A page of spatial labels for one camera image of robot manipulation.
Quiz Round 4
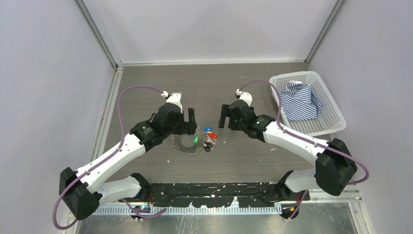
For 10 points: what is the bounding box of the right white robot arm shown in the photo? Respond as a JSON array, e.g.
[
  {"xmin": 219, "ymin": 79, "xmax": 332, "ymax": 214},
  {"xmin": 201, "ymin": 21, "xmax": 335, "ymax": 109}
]
[{"xmin": 219, "ymin": 100, "xmax": 357, "ymax": 200}]

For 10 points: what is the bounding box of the white plastic basket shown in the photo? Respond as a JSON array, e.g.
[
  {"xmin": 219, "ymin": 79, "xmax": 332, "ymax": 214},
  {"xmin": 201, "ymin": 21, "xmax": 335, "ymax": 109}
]
[{"xmin": 269, "ymin": 71, "xmax": 347, "ymax": 137}]

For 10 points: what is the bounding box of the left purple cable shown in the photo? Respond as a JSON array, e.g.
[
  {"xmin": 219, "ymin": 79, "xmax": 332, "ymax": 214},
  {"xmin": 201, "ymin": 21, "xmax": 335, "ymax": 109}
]
[{"xmin": 52, "ymin": 85, "xmax": 169, "ymax": 231}]

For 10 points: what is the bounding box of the blue striped shirt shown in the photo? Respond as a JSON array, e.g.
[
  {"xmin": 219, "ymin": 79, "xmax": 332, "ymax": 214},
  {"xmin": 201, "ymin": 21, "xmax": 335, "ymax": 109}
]
[{"xmin": 281, "ymin": 81, "xmax": 323, "ymax": 121}]

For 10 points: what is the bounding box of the numbered metal key ring disc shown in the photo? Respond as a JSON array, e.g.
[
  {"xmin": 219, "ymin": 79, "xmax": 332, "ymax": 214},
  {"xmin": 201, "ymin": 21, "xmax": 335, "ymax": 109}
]
[{"xmin": 171, "ymin": 127, "xmax": 207, "ymax": 155}]

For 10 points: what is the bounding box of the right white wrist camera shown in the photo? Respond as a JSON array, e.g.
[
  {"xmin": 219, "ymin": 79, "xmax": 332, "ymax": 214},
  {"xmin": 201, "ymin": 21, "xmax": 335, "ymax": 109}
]
[{"xmin": 235, "ymin": 89, "xmax": 252, "ymax": 107}]

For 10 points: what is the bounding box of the black key tag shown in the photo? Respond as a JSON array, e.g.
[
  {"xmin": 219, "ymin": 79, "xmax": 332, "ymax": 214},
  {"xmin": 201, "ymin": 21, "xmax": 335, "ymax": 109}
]
[{"xmin": 203, "ymin": 142, "xmax": 213, "ymax": 152}]

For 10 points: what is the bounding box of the aluminium frame rail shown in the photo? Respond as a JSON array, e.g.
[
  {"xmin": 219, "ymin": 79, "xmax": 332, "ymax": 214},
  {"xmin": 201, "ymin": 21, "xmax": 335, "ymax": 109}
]
[{"xmin": 66, "ymin": 63, "xmax": 124, "ymax": 234}]

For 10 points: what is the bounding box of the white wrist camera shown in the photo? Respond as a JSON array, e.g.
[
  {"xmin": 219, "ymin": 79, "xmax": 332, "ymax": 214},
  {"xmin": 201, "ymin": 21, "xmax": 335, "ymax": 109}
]
[
  {"xmin": 235, "ymin": 89, "xmax": 252, "ymax": 107},
  {"xmin": 161, "ymin": 91, "xmax": 183, "ymax": 113}
]

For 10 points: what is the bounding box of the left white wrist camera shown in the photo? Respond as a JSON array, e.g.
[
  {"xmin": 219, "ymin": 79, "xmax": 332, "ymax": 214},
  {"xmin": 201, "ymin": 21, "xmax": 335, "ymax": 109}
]
[{"xmin": 161, "ymin": 91, "xmax": 183, "ymax": 113}]

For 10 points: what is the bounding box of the purple cable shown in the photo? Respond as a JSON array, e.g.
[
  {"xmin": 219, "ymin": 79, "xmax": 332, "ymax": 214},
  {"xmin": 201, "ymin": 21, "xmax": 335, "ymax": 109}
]
[
  {"xmin": 238, "ymin": 79, "xmax": 370, "ymax": 186},
  {"xmin": 52, "ymin": 85, "xmax": 169, "ymax": 231}
]

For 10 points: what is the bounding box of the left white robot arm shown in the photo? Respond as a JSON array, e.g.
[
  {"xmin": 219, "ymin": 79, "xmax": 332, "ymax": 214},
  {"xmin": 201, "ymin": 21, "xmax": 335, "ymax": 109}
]
[{"xmin": 59, "ymin": 103, "xmax": 197, "ymax": 220}]

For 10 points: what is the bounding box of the red key tag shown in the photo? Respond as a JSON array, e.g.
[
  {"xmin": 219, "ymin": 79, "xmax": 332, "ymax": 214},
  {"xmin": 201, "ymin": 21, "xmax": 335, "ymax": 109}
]
[{"xmin": 207, "ymin": 132, "xmax": 218, "ymax": 139}]

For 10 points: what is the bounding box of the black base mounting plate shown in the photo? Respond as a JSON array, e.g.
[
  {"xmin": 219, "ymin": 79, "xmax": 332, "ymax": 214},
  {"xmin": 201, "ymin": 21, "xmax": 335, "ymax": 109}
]
[{"xmin": 118, "ymin": 182, "xmax": 311, "ymax": 208}]

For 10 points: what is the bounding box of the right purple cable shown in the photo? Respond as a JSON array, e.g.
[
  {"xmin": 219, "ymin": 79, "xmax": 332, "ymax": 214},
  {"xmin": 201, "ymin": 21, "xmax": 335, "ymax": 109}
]
[{"xmin": 238, "ymin": 79, "xmax": 370, "ymax": 186}]

